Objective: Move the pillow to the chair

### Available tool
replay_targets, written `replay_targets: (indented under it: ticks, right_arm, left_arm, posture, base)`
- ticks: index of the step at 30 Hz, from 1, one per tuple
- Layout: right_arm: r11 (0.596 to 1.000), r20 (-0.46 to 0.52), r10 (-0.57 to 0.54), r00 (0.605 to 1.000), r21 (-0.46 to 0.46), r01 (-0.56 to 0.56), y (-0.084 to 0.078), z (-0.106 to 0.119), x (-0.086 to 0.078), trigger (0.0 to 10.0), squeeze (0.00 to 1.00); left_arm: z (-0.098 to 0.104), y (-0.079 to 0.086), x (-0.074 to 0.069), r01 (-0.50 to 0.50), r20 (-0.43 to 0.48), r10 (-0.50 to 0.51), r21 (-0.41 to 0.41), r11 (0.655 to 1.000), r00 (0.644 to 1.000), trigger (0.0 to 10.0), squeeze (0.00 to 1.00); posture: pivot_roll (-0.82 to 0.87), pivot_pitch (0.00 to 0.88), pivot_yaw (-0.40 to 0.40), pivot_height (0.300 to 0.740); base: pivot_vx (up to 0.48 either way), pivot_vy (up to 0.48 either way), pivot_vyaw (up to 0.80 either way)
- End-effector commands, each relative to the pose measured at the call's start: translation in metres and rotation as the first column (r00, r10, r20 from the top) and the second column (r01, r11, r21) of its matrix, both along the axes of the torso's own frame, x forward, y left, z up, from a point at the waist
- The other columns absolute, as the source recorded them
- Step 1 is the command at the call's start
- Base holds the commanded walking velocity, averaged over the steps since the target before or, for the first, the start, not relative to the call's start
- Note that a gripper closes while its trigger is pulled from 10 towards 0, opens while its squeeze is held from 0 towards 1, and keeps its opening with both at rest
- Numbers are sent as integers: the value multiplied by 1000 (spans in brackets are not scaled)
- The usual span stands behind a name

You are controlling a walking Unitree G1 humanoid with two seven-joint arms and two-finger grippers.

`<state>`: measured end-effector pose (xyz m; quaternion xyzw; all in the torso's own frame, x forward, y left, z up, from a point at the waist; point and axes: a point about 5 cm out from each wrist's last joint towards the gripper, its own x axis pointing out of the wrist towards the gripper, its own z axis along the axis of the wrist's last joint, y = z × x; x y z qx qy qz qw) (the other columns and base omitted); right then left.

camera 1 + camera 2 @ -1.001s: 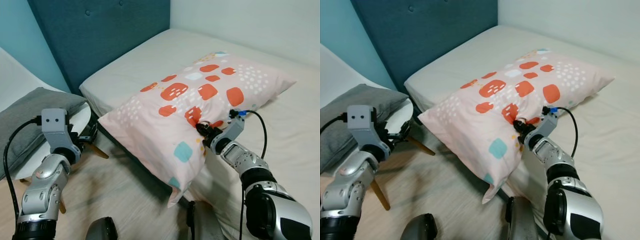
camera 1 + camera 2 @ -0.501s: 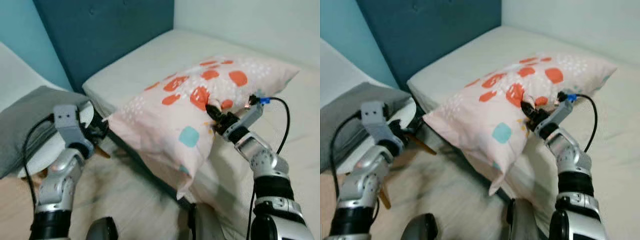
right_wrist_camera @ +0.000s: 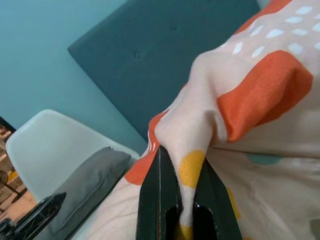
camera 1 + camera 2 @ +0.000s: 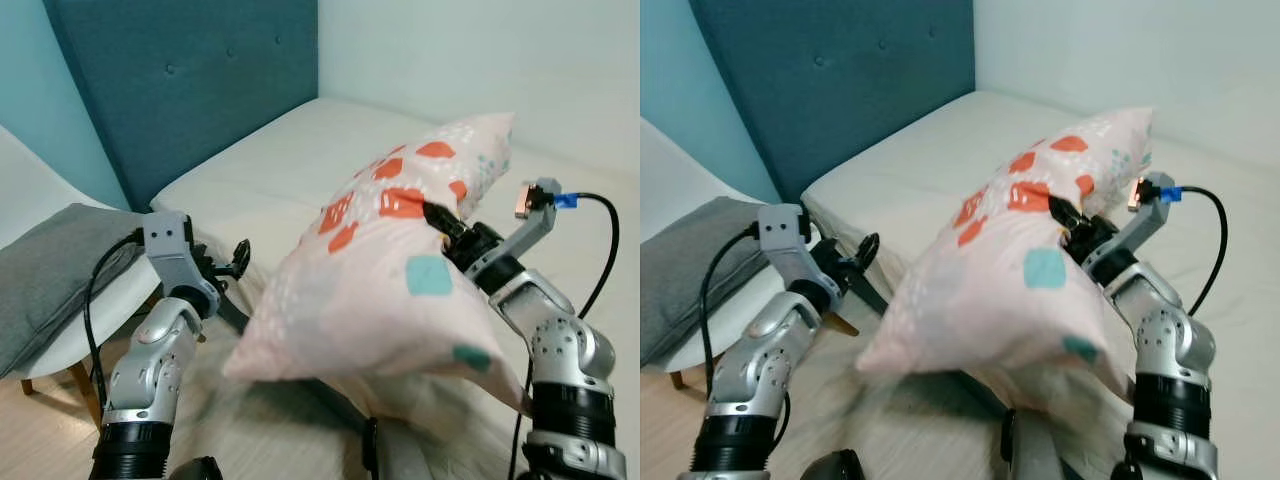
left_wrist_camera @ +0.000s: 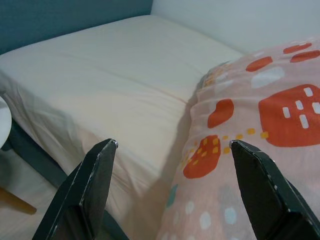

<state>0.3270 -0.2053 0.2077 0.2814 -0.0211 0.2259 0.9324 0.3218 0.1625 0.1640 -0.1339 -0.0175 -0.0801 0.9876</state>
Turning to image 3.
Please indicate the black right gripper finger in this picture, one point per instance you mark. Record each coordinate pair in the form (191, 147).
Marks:
(37, 215)
(212, 200)
(150, 197)

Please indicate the white plastic shell chair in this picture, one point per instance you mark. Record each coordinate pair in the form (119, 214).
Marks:
(50, 140)

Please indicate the grey seat cushion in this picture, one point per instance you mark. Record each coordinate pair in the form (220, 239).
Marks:
(92, 180)

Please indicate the dark teal upholstered headboard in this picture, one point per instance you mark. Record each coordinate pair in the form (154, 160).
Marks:
(150, 62)

